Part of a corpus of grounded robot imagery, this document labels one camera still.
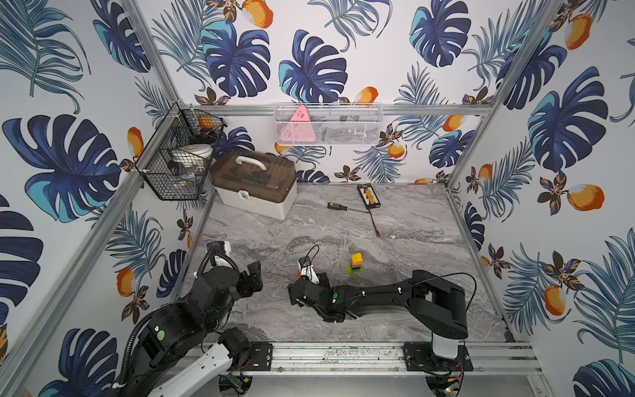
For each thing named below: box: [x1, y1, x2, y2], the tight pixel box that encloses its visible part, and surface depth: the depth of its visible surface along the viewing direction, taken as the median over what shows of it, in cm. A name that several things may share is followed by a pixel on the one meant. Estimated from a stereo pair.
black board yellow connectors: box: [357, 182, 382, 210], surface depth 116 cm
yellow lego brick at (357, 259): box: [351, 252, 363, 266], surface depth 89 cm
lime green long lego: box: [345, 264, 365, 275], surface depth 94 cm
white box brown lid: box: [210, 150, 298, 221], surface depth 100 cm
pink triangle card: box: [280, 105, 316, 144], surface depth 92 cm
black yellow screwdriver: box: [327, 201, 369, 214], surface depth 112 cm
